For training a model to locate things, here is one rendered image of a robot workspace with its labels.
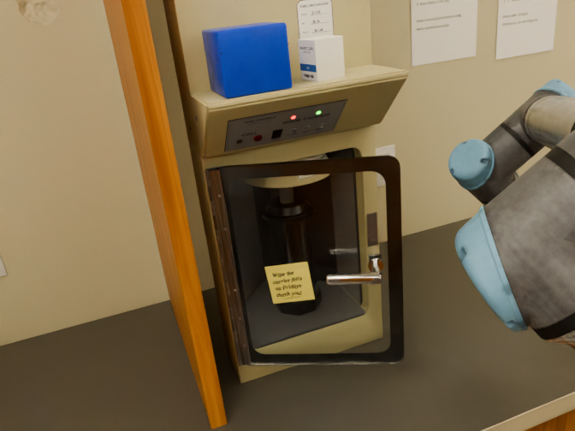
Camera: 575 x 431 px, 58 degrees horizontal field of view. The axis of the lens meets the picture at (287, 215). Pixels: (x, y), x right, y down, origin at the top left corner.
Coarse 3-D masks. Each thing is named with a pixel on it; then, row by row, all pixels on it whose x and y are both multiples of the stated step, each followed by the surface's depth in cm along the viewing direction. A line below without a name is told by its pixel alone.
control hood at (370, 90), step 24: (360, 72) 83; (384, 72) 80; (192, 96) 80; (216, 96) 76; (264, 96) 73; (288, 96) 75; (312, 96) 76; (336, 96) 78; (360, 96) 81; (384, 96) 83; (216, 120) 74; (360, 120) 88; (216, 144) 80
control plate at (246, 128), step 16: (288, 112) 78; (304, 112) 79; (336, 112) 83; (240, 128) 78; (256, 128) 79; (272, 128) 81; (288, 128) 82; (304, 128) 84; (320, 128) 86; (240, 144) 82; (256, 144) 83
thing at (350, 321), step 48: (240, 192) 86; (288, 192) 85; (336, 192) 84; (384, 192) 83; (240, 240) 89; (288, 240) 88; (336, 240) 87; (384, 240) 86; (240, 288) 93; (336, 288) 91; (384, 288) 90; (288, 336) 96; (336, 336) 95; (384, 336) 94
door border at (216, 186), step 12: (216, 180) 85; (216, 192) 86; (216, 204) 87; (216, 216) 88; (216, 228) 88; (228, 228) 88; (228, 240) 89; (228, 252) 90; (228, 264) 91; (228, 276) 92; (228, 300) 94; (240, 300) 94; (240, 312) 95; (240, 324) 96; (240, 336) 97; (240, 348) 98
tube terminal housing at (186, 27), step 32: (192, 0) 76; (224, 0) 78; (256, 0) 80; (288, 0) 81; (352, 0) 85; (192, 32) 78; (288, 32) 83; (352, 32) 87; (192, 64) 79; (352, 64) 89; (192, 128) 87; (192, 160) 95; (224, 160) 86; (256, 160) 88; (288, 160) 90; (224, 288) 94; (224, 320) 104
